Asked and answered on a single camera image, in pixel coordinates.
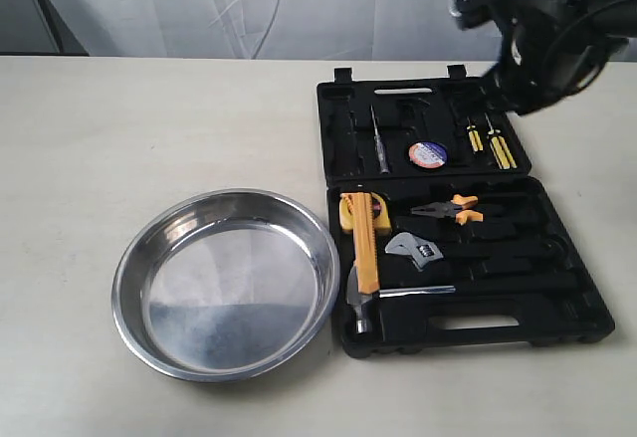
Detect electrical tape roll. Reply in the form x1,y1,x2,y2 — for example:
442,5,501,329
408,141,448,169

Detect dark vertical frame post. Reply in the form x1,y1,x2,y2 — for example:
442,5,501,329
33,0,90,57

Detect large yellow black screwdriver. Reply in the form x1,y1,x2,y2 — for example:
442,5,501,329
485,113,518,170

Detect claw hammer black handle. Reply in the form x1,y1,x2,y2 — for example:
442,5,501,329
345,266,578,334

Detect yellow tape measure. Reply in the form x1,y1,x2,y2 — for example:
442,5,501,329
338,192,392,236

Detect white backdrop curtain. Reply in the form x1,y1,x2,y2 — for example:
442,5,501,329
50,0,500,61

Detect black plastic tool case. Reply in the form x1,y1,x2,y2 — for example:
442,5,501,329
317,65,615,358

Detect small yellow black screwdriver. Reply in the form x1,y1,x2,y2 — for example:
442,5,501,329
467,116,484,154

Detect round stainless steel tray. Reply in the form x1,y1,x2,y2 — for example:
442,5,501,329
110,188,340,383

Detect orange handled pliers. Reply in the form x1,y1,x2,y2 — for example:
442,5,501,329
409,193,541,232

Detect clear handled tester screwdriver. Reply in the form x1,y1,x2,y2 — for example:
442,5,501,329
370,107,390,174

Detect silver adjustable wrench black handle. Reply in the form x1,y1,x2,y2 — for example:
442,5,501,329
384,232,562,271

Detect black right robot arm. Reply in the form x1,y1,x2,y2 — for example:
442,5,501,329
450,0,636,115

